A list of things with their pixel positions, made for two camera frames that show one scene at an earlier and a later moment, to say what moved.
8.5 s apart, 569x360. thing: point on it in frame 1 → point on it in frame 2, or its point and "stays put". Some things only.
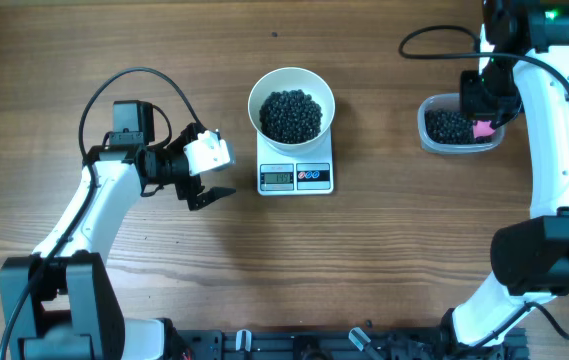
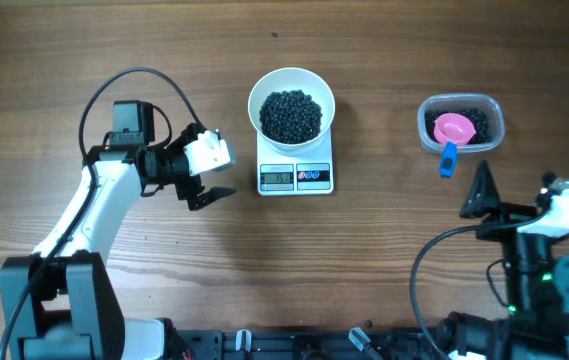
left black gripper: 187,189 stays put
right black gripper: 472,107 → 478,205
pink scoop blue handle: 482,128 → 452,129
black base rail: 366,344 stays put
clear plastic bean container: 444,129 stays put
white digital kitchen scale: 279,173 stays put
